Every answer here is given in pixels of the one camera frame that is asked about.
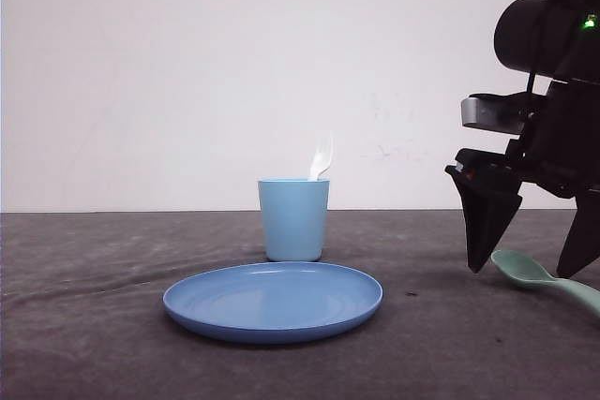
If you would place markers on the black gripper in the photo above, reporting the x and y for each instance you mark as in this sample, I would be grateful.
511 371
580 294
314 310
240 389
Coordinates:
558 150

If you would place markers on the mint green plastic spoon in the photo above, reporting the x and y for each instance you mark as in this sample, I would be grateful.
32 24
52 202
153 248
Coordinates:
527 273

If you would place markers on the light blue plastic cup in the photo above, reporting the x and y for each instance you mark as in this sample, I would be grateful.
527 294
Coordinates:
293 214

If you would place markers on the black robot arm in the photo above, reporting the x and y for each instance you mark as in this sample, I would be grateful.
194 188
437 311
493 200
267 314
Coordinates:
558 39

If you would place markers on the white plastic fork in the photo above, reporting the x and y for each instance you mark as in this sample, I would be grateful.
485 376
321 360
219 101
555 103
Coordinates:
322 158

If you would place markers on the blue plastic plate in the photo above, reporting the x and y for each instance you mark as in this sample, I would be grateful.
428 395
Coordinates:
274 302

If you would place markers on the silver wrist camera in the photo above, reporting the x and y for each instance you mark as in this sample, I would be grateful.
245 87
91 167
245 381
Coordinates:
497 113

